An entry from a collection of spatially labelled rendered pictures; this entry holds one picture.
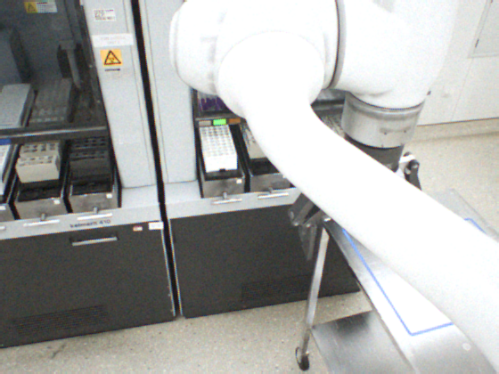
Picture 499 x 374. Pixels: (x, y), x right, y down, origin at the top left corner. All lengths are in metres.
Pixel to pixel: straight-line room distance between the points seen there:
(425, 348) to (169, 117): 0.91
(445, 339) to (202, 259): 0.89
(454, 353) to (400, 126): 0.68
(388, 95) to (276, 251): 1.27
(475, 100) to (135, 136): 2.47
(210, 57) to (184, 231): 1.16
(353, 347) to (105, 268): 0.90
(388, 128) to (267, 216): 1.08
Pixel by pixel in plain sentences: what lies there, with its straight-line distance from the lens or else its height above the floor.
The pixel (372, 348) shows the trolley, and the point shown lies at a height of 0.28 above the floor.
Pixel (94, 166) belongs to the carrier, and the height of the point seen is 0.85.
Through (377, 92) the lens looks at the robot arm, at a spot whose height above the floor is 1.48.
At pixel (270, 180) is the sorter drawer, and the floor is 0.78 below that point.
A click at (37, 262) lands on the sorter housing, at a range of 1.67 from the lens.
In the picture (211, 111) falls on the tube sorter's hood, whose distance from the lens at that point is 1.37.
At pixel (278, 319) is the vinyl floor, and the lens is 2.06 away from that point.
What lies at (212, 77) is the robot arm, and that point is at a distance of 0.46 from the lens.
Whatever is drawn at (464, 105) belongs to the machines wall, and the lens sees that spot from 3.36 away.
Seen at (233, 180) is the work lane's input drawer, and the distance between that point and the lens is 1.44.
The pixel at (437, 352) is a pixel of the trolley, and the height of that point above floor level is 0.82.
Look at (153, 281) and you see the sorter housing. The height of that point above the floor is 0.36.
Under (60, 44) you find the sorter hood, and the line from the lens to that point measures 1.29.
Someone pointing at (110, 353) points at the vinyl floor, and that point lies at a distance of 2.04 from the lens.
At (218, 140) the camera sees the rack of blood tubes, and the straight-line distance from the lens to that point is 1.51.
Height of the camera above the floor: 1.71
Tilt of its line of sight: 40 degrees down
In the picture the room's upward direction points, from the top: 1 degrees clockwise
